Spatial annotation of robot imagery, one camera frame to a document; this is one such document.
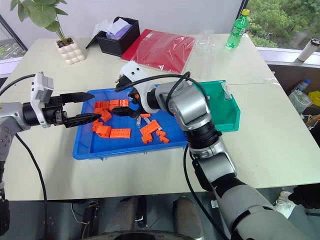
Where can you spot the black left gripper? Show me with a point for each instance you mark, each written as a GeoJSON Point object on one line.
{"type": "Point", "coordinates": [53, 112]}

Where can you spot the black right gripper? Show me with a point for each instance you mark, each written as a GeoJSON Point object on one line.
{"type": "Point", "coordinates": [135, 100]}

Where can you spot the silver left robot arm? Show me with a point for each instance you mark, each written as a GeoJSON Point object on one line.
{"type": "Point", "coordinates": [12, 115]}

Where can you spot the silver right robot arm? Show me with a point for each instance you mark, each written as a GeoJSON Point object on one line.
{"type": "Point", "coordinates": [195, 110]}

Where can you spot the blue plastic bin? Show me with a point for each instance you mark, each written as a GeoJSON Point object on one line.
{"type": "Point", "coordinates": [115, 146]}

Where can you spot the green plastic bin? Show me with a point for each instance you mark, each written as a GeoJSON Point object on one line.
{"type": "Point", "coordinates": [225, 115]}

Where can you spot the yellow plastic bin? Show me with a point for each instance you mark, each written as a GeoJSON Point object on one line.
{"type": "Point", "coordinates": [315, 98]}

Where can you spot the small flat orange block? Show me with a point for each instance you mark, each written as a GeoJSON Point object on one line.
{"type": "Point", "coordinates": [145, 115]}

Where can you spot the long orange building block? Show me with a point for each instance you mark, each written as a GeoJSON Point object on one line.
{"type": "Point", "coordinates": [149, 127]}
{"type": "Point", "coordinates": [120, 133]}

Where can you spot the black storage box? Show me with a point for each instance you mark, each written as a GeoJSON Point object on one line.
{"type": "Point", "coordinates": [117, 45]}

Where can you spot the white bubble plant pot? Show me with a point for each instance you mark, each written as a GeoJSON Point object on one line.
{"type": "Point", "coordinates": [71, 51]}

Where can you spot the red plastic-wrapped folder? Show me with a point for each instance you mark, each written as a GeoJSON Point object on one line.
{"type": "Point", "coordinates": [160, 50]}

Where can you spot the purple cloth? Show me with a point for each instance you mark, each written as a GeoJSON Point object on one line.
{"type": "Point", "coordinates": [120, 32]}

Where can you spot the white crumpled paper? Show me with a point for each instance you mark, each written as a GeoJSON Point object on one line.
{"type": "Point", "coordinates": [110, 26]}

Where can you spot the clear plastic bag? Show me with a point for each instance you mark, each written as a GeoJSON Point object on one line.
{"type": "Point", "coordinates": [206, 50]}

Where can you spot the small clear plastic packet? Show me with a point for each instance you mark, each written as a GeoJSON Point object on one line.
{"type": "Point", "coordinates": [226, 91]}

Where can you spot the green leafy plant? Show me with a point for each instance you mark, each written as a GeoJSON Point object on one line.
{"type": "Point", "coordinates": [42, 12]}

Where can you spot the green plastic soda bottle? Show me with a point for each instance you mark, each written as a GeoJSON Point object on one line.
{"type": "Point", "coordinates": [236, 32]}

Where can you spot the clear bag with contents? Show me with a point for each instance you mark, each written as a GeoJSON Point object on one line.
{"type": "Point", "coordinates": [300, 100]}

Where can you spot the clear water bottle blue cap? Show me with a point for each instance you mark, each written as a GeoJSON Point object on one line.
{"type": "Point", "coordinates": [303, 85]}

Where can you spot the white thermos bottle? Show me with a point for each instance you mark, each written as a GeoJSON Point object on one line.
{"type": "Point", "coordinates": [308, 50]}

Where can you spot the white sneaker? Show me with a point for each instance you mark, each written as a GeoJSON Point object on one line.
{"type": "Point", "coordinates": [285, 203]}

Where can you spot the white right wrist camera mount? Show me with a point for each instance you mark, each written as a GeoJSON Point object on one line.
{"type": "Point", "coordinates": [135, 68]}

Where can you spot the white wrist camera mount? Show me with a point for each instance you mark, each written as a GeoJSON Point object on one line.
{"type": "Point", "coordinates": [135, 68]}
{"type": "Point", "coordinates": [41, 87]}

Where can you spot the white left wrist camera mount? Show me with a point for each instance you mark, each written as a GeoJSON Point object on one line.
{"type": "Point", "coordinates": [41, 87]}

